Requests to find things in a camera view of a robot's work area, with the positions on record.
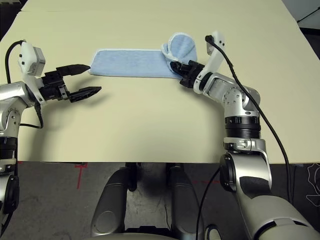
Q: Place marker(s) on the grey white sneaker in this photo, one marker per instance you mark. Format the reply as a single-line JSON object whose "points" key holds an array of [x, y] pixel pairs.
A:
{"points": [[212, 232]]}

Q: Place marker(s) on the black mat with white outline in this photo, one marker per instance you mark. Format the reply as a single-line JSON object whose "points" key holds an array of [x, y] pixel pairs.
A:
{"points": [[313, 185]]}

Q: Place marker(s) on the black foam floor mat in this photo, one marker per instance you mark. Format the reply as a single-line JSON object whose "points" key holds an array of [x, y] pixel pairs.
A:
{"points": [[8, 15], [311, 37]]}

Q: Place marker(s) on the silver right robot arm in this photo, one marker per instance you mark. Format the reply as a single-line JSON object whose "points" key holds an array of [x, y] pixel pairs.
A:
{"points": [[240, 105]]}

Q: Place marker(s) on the black tripod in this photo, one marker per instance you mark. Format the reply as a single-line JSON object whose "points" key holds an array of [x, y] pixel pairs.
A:
{"points": [[308, 16]]}

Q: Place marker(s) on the dark grey robot left leg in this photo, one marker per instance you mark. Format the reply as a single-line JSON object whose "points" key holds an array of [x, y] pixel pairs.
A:
{"points": [[108, 205]]}

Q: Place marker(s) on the light blue white-trimmed towel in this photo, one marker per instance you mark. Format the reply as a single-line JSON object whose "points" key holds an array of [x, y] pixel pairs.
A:
{"points": [[130, 63]]}

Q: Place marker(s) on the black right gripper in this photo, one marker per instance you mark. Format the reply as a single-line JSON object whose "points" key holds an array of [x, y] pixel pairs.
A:
{"points": [[192, 75]]}

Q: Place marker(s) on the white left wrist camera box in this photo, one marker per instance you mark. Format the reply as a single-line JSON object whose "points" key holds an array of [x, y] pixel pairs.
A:
{"points": [[31, 60]]}

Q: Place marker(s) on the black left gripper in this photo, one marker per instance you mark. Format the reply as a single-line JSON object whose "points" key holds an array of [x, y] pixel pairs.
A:
{"points": [[52, 87]]}

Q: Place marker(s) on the grey robot torso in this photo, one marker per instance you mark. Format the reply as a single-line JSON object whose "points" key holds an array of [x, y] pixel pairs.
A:
{"points": [[155, 236]]}

